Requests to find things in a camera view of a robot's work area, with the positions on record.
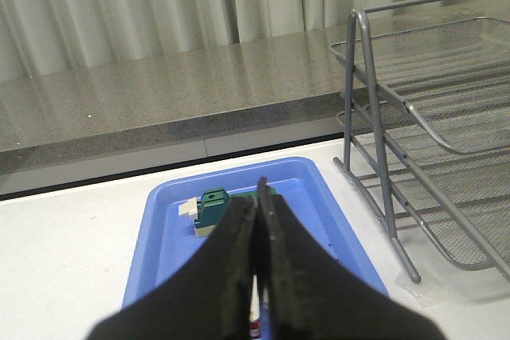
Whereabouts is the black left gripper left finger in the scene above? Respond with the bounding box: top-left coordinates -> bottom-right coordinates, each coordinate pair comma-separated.
88,197 -> 256,339

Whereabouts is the blue plastic tray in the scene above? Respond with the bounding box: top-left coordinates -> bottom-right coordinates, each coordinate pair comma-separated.
122,157 -> 387,307

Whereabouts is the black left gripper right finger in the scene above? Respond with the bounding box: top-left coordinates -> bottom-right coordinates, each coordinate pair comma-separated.
254,178 -> 445,339

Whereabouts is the grey stone counter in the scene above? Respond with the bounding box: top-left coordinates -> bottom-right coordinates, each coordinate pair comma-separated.
0,0 -> 510,197

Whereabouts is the green terminal block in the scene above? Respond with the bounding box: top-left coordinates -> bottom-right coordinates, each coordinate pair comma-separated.
176,187 -> 258,240

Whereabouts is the mesh tray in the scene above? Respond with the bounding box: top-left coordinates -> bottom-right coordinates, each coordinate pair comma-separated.
335,104 -> 509,282
328,16 -> 510,156

